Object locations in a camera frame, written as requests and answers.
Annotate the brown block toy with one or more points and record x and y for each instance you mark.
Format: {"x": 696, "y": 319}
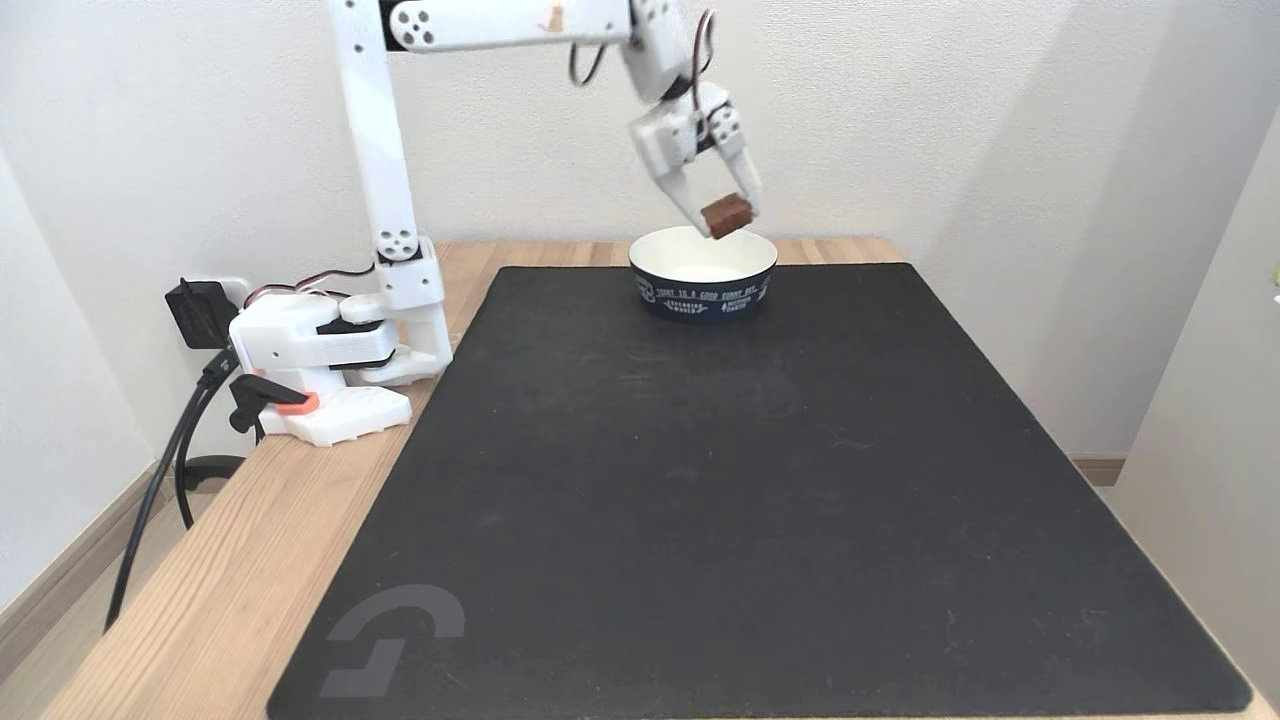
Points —
{"x": 727, "y": 215}

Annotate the navy paper bowl white inside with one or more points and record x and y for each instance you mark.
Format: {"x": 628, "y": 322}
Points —
{"x": 703, "y": 275}

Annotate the black desk mat grey logo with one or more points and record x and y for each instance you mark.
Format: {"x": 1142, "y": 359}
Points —
{"x": 760, "y": 520}

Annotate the wooden baseboard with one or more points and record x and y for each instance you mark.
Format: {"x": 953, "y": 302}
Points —
{"x": 1097, "y": 470}
{"x": 60, "y": 580}

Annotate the black orange table clamp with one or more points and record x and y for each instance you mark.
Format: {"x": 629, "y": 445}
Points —
{"x": 262, "y": 395}

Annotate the black power adapter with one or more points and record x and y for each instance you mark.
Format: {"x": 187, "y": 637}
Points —
{"x": 200, "y": 315}

